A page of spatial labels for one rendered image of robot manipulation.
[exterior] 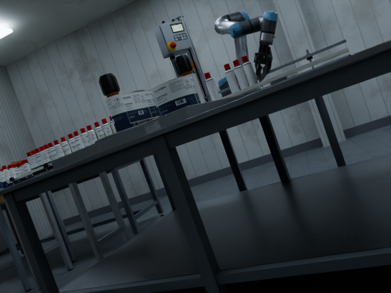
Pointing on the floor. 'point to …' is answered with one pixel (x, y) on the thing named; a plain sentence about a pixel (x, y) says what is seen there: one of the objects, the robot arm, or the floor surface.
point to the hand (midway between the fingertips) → (260, 79)
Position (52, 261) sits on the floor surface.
